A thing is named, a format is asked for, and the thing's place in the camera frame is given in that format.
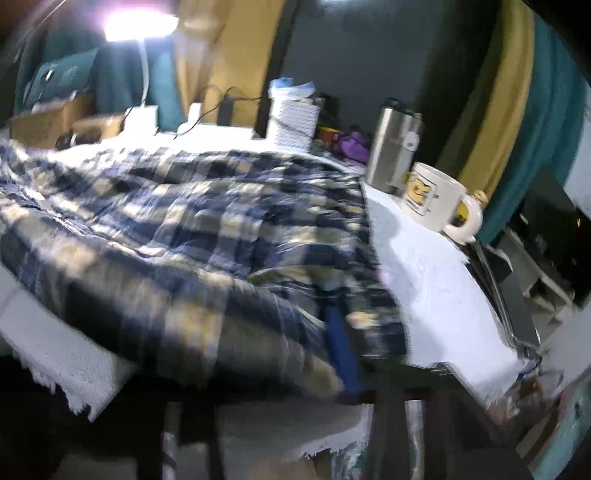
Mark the stainless steel thermos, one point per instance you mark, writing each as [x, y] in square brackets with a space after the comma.
[392, 147]

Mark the black power adapter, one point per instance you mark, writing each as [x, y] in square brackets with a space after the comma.
[226, 111]

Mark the brown cardboard box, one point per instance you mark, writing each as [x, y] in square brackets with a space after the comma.
[46, 122]

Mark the white desk lamp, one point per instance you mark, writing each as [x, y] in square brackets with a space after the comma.
[141, 25]

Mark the clear blue plastic bag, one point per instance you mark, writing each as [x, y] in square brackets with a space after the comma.
[291, 88]

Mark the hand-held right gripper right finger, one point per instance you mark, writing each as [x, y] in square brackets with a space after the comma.
[342, 355]

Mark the white textured tablecloth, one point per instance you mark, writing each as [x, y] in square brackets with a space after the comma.
[438, 286]

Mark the white plastic basket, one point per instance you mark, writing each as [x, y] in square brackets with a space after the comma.
[293, 124]

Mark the white charger plug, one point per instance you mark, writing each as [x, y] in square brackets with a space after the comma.
[195, 114]

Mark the white printed mug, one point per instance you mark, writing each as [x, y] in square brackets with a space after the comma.
[429, 198]

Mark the black vertical post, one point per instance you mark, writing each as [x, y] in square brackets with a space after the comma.
[272, 69]

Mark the purple cloth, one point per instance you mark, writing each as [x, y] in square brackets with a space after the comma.
[351, 145]

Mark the blue yellow plaid pants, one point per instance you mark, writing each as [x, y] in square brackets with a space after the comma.
[184, 230]

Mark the yellow curtain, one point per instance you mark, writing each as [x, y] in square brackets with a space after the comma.
[240, 50]
[498, 92]

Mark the dark teal printed box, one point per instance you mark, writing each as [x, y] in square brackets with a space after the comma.
[60, 78]

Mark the white shelf unit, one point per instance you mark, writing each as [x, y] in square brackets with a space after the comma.
[540, 277]

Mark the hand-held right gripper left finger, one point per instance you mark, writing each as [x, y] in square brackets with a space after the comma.
[196, 438]

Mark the teal curtain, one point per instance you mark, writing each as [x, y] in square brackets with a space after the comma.
[117, 83]
[545, 129]

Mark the white power strip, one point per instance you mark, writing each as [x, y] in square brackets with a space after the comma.
[221, 130]

